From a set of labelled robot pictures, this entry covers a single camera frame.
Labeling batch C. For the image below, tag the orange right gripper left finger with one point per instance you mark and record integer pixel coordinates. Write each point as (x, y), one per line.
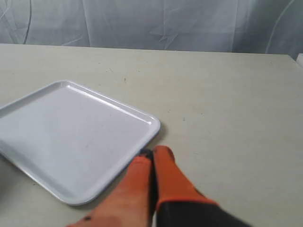
(129, 204)

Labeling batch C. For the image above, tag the grey fabric backdrop curtain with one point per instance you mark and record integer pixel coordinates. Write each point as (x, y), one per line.
(249, 26)

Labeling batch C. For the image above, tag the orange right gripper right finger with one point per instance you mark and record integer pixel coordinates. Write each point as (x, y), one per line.
(179, 203)

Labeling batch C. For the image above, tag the white rectangular plastic tray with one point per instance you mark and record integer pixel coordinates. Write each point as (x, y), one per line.
(71, 140)

